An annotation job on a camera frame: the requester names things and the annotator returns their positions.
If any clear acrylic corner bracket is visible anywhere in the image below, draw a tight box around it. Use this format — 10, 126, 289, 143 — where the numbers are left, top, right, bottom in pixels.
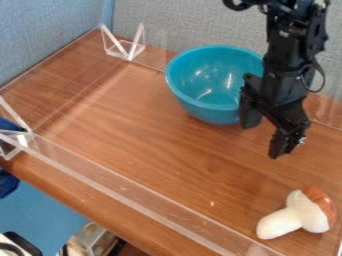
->
99, 23, 146, 61

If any clear acrylic back barrier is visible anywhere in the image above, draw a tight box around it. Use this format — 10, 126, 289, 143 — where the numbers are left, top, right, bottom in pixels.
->
101, 23, 342, 130

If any white brown toy mushroom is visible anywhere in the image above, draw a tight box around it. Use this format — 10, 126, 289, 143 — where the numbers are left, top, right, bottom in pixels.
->
257, 186, 337, 240

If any black white device corner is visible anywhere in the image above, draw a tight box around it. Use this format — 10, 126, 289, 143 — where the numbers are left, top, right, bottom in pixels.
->
0, 231, 43, 256

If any white box under table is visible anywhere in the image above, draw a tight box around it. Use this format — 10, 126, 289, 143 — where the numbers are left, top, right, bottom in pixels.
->
67, 222, 118, 256

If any blue plastic bowl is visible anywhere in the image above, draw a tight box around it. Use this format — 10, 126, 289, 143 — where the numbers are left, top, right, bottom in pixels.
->
165, 45, 263, 125

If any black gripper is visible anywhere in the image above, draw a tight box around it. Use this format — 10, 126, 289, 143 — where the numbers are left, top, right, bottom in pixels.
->
239, 55, 316, 159

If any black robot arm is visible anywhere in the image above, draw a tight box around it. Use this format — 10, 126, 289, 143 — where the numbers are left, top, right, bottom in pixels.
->
222, 0, 330, 159

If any clear acrylic left bracket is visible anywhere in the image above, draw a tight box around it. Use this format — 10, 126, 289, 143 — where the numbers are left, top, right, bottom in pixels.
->
0, 96, 34, 161

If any clear acrylic front barrier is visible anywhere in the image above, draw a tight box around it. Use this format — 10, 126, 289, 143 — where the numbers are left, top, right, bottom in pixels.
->
0, 130, 286, 256

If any clear acrylic barrier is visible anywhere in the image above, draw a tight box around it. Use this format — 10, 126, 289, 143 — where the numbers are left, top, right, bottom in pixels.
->
0, 130, 286, 256
101, 23, 342, 130

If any blue clamp object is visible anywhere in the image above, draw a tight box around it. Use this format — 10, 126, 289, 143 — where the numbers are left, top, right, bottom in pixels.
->
0, 116, 28, 200

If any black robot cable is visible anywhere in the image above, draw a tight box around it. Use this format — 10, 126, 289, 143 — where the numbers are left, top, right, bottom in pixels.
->
298, 56, 328, 94

